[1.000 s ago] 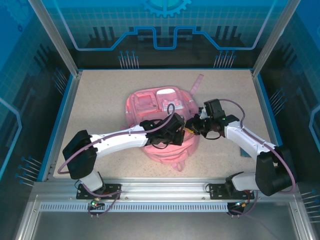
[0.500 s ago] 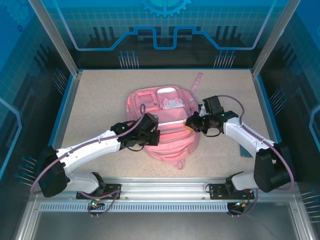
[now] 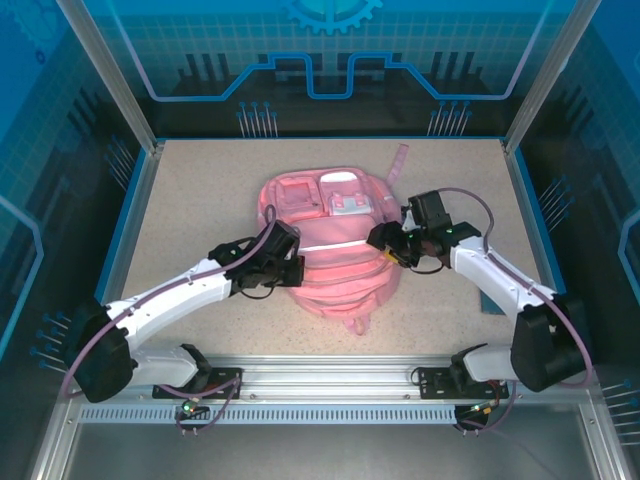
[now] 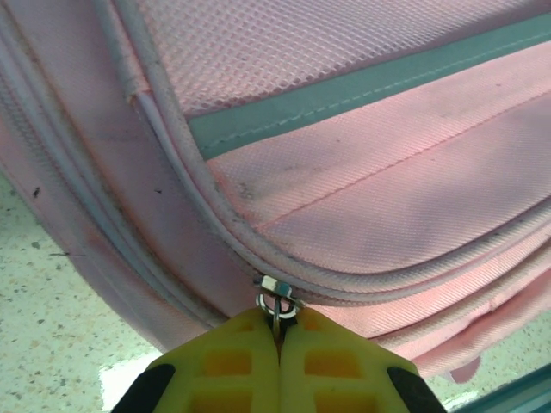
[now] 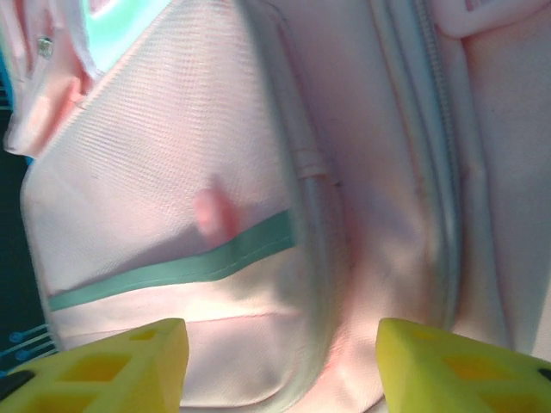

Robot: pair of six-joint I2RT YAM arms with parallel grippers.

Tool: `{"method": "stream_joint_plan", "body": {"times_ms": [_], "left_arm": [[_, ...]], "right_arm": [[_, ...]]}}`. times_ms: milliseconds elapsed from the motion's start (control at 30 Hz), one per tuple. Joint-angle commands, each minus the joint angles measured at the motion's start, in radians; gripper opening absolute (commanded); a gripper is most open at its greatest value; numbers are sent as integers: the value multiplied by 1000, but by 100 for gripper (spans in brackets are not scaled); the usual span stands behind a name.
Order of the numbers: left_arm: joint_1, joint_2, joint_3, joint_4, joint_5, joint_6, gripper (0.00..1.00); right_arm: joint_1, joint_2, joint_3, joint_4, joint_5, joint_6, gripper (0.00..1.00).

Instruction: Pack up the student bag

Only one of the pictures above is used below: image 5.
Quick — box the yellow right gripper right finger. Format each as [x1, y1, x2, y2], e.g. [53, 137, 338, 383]
[374, 317, 551, 413]

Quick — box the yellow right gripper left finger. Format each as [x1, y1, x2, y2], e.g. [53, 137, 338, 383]
[0, 317, 190, 413]

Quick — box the pink student backpack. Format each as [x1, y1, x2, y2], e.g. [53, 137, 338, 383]
[0, 0, 551, 413]

